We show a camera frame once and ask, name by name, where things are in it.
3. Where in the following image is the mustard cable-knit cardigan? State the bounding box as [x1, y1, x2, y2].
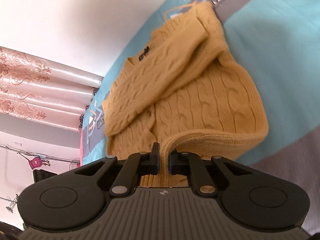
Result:
[101, 2, 268, 187]

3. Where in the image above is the pink mattress edge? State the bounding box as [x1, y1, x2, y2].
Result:
[80, 130, 84, 166]

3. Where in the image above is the magenta hanging garment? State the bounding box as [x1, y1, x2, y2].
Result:
[28, 157, 51, 170]

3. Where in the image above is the pink patterned curtain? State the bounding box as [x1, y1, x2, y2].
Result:
[1, 47, 103, 131]

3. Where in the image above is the blue grey printed bedsheet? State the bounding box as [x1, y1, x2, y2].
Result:
[81, 0, 319, 234]

